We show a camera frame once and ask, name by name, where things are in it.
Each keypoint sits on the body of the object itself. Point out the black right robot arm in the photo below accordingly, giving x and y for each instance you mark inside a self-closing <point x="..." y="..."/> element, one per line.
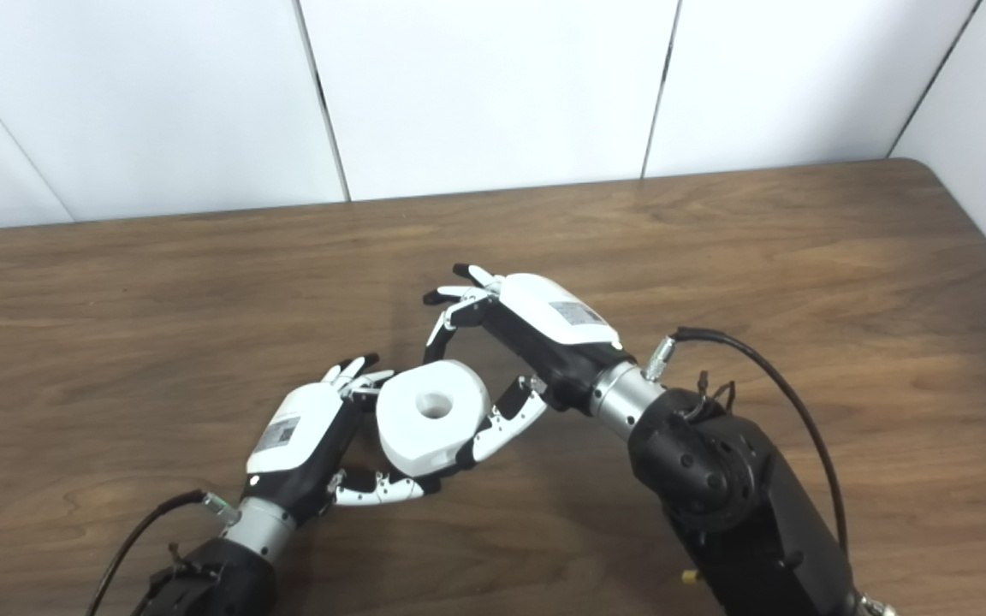
<point x="724" y="488"/>

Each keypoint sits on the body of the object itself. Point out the round white plastic piece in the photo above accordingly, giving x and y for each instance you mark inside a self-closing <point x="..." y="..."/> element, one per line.
<point x="429" y="419"/>

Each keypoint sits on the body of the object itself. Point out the black and white left hand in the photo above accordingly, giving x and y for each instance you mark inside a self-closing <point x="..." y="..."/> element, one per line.
<point x="300" y="436"/>

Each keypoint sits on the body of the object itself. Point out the black and white right hand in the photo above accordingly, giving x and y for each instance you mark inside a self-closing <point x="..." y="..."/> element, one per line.
<point x="544" y="325"/>

